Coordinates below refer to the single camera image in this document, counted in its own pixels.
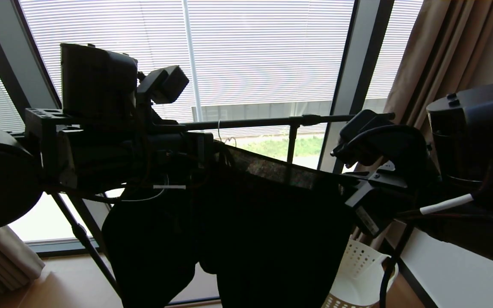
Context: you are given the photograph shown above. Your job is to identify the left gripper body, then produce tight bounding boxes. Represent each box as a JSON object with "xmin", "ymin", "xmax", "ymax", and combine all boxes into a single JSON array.
[{"xmin": 144, "ymin": 124, "xmax": 215, "ymax": 172}]

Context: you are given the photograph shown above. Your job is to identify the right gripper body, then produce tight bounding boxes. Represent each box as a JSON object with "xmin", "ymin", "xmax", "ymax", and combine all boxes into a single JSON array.
[{"xmin": 345, "ymin": 169, "xmax": 418, "ymax": 238}]

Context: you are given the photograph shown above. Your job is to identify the pink clothes hanger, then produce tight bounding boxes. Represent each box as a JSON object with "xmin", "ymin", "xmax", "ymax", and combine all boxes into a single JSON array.
[{"xmin": 217, "ymin": 120, "xmax": 237, "ymax": 147}]

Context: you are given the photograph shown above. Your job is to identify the black garment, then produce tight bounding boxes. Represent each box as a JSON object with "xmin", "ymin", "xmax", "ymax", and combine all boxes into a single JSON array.
[
  {"xmin": 199, "ymin": 141, "xmax": 358, "ymax": 308},
  {"xmin": 101, "ymin": 184, "xmax": 201, "ymax": 308}
]

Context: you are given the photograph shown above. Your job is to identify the black clothes rack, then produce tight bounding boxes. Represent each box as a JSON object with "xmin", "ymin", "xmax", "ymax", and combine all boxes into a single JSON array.
[{"xmin": 50, "ymin": 113, "xmax": 395, "ymax": 306}]

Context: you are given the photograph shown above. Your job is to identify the white laundry basket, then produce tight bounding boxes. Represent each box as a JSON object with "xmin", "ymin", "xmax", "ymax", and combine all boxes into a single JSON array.
[{"xmin": 321, "ymin": 237, "xmax": 399, "ymax": 308}]

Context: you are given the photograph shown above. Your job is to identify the brown curtain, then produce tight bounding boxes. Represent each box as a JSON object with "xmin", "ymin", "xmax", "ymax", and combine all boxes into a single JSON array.
[
  {"xmin": 349, "ymin": 0, "xmax": 493, "ymax": 249},
  {"xmin": 0, "ymin": 227, "xmax": 46, "ymax": 293}
]

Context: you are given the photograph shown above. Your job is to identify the black cable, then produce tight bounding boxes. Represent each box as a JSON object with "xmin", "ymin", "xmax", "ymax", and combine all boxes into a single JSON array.
[
  {"xmin": 378, "ymin": 222, "xmax": 415, "ymax": 308},
  {"xmin": 82, "ymin": 171, "xmax": 187, "ymax": 204}
]

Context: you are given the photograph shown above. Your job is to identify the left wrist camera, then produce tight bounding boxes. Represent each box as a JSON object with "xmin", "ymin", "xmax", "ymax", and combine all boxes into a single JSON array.
[{"xmin": 137, "ymin": 65, "xmax": 190, "ymax": 105}]

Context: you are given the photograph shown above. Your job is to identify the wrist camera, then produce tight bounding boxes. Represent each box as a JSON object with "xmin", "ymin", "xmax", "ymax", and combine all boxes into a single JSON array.
[
  {"xmin": 137, "ymin": 65, "xmax": 190, "ymax": 105},
  {"xmin": 331, "ymin": 109, "xmax": 427, "ymax": 168}
]

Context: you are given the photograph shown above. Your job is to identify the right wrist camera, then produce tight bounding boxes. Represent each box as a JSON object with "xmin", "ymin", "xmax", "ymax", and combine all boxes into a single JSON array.
[{"xmin": 331, "ymin": 109, "xmax": 427, "ymax": 168}]

